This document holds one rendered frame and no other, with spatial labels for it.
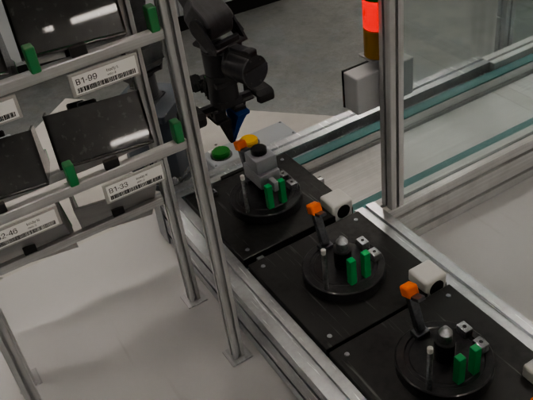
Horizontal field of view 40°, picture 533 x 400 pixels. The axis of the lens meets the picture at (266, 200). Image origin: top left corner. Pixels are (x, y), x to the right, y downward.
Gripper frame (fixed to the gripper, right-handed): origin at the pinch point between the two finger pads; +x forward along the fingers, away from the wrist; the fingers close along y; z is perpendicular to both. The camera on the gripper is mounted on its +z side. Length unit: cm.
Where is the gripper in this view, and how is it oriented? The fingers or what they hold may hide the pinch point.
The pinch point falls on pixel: (229, 126)
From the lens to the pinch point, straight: 143.4
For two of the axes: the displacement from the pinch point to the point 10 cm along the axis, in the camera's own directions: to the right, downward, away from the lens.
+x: 1.1, 7.9, 6.1
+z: -5.1, -4.8, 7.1
